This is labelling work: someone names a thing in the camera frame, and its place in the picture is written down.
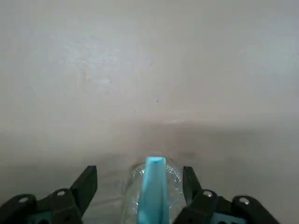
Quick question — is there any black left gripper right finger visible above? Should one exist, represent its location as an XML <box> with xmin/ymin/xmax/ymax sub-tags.
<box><xmin>179</xmin><ymin>166</ymin><xmax>280</xmax><ymax>224</ymax></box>

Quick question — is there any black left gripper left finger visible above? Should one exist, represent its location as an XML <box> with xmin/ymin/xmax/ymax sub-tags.
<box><xmin>0</xmin><ymin>165</ymin><xmax>98</xmax><ymax>224</ymax></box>

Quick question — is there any clear seasoning bottle teal lid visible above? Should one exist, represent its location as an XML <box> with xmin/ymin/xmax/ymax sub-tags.
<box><xmin>122</xmin><ymin>155</ymin><xmax>187</xmax><ymax>224</ymax></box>

